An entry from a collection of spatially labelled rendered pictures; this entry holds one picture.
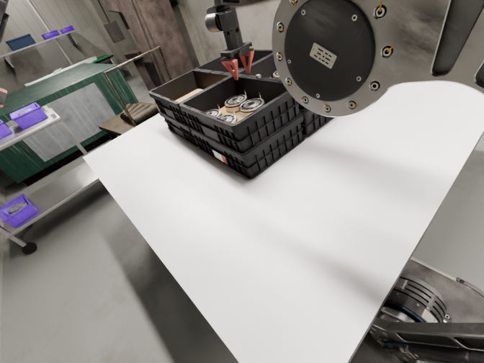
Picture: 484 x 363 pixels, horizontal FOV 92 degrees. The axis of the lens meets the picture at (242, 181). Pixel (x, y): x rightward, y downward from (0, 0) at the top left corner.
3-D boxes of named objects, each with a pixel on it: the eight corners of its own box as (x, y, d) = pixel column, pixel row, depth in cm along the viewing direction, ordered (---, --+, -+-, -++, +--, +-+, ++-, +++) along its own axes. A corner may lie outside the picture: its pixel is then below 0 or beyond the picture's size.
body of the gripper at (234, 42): (220, 58, 82) (213, 34, 78) (240, 47, 87) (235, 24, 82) (232, 58, 78) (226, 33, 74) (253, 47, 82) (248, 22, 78)
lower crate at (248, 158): (307, 140, 94) (305, 113, 86) (251, 184, 84) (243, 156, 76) (246, 119, 121) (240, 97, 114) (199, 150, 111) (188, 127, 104)
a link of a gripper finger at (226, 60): (226, 81, 88) (218, 55, 82) (240, 73, 91) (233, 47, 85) (238, 83, 83) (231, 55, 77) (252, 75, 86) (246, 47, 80)
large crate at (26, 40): (35, 43, 542) (28, 34, 530) (37, 42, 518) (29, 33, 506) (13, 51, 524) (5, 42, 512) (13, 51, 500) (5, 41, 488)
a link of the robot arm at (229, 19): (225, 9, 71) (238, 3, 73) (212, 11, 76) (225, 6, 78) (231, 34, 75) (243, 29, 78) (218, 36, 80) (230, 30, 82)
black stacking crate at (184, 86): (240, 99, 114) (233, 75, 107) (189, 129, 105) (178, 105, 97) (201, 89, 142) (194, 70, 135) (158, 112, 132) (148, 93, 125)
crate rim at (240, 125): (302, 90, 80) (302, 83, 79) (235, 134, 70) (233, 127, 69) (235, 79, 108) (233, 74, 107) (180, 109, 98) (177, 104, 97)
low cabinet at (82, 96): (18, 149, 434) (-27, 108, 381) (111, 102, 507) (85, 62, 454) (22, 191, 297) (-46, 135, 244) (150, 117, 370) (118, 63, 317)
